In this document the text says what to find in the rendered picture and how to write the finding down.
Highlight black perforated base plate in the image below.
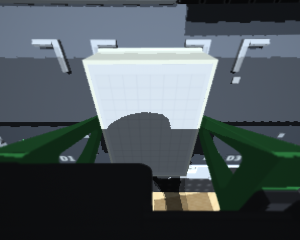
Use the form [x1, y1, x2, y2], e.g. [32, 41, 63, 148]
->
[152, 0, 300, 193]

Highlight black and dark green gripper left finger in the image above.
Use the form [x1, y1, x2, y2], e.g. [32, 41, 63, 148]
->
[0, 115, 102, 164]

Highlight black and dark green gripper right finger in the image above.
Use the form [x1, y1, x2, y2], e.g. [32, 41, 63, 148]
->
[198, 115, 300, 211]

